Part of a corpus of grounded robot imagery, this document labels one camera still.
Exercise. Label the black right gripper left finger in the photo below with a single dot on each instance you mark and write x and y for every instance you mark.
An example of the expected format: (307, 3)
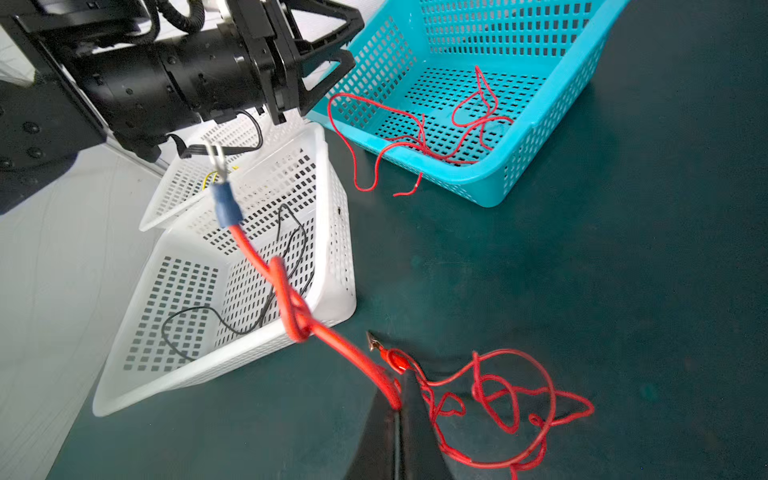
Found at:
(376, 456)

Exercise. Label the white plastic basket far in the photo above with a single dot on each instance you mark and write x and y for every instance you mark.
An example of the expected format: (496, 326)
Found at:
(185, 180)

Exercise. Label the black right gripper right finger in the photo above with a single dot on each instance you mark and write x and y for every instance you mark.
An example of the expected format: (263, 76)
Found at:
(419, 454)

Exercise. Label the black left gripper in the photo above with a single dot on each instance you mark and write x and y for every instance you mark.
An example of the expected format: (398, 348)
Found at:
(276, 32)

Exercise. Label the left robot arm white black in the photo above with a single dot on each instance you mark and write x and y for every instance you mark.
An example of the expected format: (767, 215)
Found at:
(138, 71)

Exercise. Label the thick red cable blue terminal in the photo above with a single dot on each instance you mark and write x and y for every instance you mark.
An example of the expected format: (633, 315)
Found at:
(298, 322)

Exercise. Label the red alligator clip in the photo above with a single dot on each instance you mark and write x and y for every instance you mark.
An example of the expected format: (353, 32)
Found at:
(394, 358)

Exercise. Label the white plastic basket near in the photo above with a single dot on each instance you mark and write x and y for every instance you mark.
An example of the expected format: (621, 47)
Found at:
(200, 309)

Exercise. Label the white plastic basket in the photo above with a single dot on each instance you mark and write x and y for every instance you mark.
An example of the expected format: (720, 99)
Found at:
(185, 180)
(200, 309)

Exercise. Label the teal plastic basket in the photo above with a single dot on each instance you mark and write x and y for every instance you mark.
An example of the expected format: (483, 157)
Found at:
(465, 93)

